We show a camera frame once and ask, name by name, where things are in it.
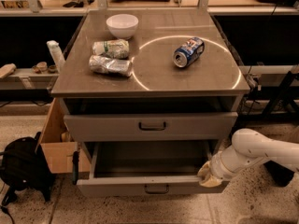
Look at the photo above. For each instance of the white bowl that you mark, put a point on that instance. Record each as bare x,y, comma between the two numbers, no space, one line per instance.
122,26

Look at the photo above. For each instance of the silver crushed can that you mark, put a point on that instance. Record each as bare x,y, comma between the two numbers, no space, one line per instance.
104,65

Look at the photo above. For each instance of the white plastic bottle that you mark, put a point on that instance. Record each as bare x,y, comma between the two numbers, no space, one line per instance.
56,54

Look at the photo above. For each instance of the grey top drawer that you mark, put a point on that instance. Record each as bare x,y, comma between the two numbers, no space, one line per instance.
150,127

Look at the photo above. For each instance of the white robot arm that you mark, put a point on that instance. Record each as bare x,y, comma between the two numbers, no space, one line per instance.
248,148

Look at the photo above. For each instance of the grey drawer cabinet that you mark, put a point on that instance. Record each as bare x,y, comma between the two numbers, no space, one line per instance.
212,84

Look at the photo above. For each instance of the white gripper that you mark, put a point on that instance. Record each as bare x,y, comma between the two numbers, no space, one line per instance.
217,169

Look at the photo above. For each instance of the cardboard box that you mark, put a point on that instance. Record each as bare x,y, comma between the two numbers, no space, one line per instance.
58,145

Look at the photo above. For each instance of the black shoe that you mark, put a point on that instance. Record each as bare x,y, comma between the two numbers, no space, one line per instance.
281,175

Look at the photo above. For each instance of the small round tape rolls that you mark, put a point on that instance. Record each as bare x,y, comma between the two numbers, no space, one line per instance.
44,67

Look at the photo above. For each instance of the black backpack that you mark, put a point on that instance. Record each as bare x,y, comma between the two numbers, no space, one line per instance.
24,166

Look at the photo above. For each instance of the grey drawer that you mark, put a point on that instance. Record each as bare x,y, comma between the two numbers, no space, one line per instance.
147,168
150,127

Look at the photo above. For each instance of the blue pepsi can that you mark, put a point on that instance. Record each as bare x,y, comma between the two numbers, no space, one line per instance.
188,52

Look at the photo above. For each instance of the green white crushed bottle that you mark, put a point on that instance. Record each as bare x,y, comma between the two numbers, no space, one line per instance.
115,49

